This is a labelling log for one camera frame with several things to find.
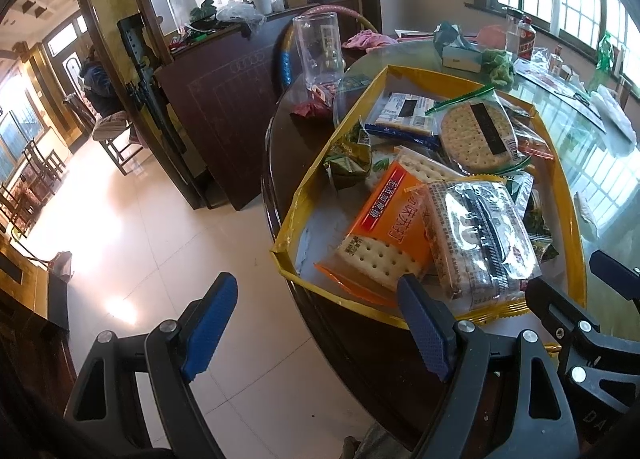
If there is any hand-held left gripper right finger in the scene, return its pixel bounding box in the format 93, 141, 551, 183
397, 274, 581, 459

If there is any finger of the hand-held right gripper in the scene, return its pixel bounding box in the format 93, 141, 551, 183
589, 250, 640, 302
525, 278, 601, 355

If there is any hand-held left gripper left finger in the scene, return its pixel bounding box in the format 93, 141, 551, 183
62, 273, 238, 459

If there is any yellow snack packet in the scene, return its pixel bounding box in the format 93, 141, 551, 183
440, 300, 532, 326

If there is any green snack packet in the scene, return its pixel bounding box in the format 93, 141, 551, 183
505, 174, 561, 265
324, 121, 373, 190

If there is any brown cracker packet clear wrapper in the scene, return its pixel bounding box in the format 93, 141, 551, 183
422, 179, 543, 312

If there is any orange cracker packet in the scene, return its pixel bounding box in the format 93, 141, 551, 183
314, 161, 436, 305

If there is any yellow cardboard tray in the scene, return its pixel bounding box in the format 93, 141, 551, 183
270, 65, 588, 355

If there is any red cracker packet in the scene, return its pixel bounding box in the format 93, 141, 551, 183
515, 134, 556, 162

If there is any round cracker packet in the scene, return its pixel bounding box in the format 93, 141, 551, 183
425, 86, 531, 174

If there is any white blue cracker packet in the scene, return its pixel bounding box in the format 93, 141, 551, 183
364, 91, 441, 147

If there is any white plastic bag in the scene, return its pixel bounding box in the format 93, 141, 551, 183
590, 89, 640, 140

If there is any small grey bag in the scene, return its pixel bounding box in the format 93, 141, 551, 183
47, 251, 73, 280

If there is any wooden side table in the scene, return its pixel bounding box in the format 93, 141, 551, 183
0, 239, 71, 332

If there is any printed paper flyer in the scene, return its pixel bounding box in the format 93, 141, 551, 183
515, 59, 608, 132

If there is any dark wooden cabinet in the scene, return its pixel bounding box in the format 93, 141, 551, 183
152, 1, 368, 212

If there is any wooden chair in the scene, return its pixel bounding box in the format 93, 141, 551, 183
65, 94, 146, 174

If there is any green plastic bottle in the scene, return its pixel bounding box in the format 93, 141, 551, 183
596, 31, 615, 74

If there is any group of wooden dining chairs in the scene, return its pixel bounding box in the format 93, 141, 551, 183
0, 139, 66, 240

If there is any green cloth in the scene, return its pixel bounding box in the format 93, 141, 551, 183
480, 49, 516, 87

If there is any red crumpled wrapper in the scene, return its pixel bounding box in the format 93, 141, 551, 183
292, 84, 346, 120

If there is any black toy rifle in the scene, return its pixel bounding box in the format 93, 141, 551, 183
116, 15, 188, 154

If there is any red label liquor bottle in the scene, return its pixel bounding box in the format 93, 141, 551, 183
517, 16, 537, 61

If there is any clear glass bottle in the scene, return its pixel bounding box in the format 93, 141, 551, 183
504, 8, 523, 57

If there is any teal tissue box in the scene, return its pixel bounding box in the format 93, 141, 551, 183
434, 21, 483, 72

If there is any pink hand fan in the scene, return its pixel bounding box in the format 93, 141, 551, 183
477, 24, 508, 47

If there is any pink cloth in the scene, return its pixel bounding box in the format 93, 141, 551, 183
345, 31, 396, 50

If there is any clear plastic bag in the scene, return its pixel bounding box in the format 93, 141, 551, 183
216, 1, 266, 24

